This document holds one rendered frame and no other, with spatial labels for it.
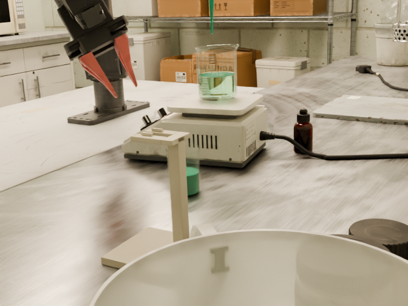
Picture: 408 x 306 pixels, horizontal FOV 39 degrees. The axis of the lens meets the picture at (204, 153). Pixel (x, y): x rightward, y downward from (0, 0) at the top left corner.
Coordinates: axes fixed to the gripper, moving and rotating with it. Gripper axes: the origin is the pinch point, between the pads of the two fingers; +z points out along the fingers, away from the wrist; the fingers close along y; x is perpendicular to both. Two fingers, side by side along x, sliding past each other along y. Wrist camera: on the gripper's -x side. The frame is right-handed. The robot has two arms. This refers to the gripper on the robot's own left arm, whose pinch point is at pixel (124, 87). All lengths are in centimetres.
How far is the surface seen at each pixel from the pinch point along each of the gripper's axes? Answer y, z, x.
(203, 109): 7.7, 9.0, -7.7
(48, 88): -18, -56, 290
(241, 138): 10.2, 15.2, -9.5
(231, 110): 10.7, 11.0, -9.8
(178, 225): -4.8, 17.9, -34.7
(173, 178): -3.1, 13.8, -36.0
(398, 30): 51, 13, 11
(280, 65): 97, 5, 207
